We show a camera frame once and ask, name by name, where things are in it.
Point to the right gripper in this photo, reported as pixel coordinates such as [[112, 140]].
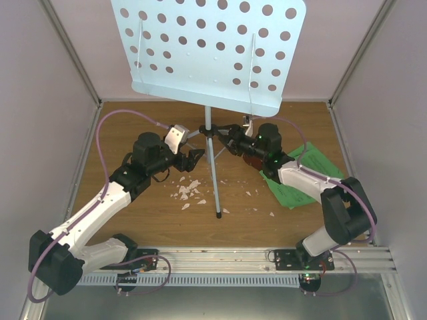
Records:
[[225, 140]]

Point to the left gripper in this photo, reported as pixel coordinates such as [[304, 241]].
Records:
[[191, 162]]

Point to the wooden metronome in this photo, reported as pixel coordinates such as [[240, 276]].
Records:
[[252, 161]]

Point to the light blue music stand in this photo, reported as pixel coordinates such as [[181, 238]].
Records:
[[232, 55]]

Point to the green sheet music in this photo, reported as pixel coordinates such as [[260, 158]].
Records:
[[315, 160], [287, 196]]

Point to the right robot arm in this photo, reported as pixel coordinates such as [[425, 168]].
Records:
[[347, 212]]

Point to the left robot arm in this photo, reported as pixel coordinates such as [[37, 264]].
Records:
[[61, 257]]

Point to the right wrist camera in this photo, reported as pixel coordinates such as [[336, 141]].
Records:
[[248, 125]]

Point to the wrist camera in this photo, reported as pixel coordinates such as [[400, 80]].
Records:
[[248, 125], [176, 136]]

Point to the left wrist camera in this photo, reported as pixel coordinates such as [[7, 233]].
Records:
[[176, 136]]

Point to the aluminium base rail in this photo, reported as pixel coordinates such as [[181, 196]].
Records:
[[233, 261]]

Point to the grey slotted cable duct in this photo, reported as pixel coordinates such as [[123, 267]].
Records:
[[194, 280]]

